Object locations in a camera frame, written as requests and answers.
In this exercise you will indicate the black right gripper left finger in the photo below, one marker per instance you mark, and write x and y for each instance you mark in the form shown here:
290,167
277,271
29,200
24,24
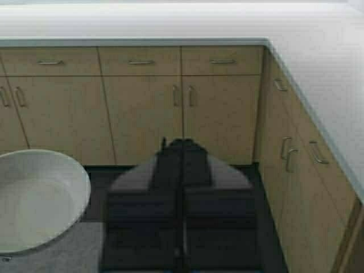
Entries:
141,215

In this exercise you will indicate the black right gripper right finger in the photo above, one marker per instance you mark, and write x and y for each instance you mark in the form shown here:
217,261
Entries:
220,220

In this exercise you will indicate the white frying pan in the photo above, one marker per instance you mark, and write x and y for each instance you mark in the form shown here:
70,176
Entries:
43,194

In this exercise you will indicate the wooden lower cabinets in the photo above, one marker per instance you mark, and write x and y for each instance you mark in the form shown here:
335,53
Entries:
111,105

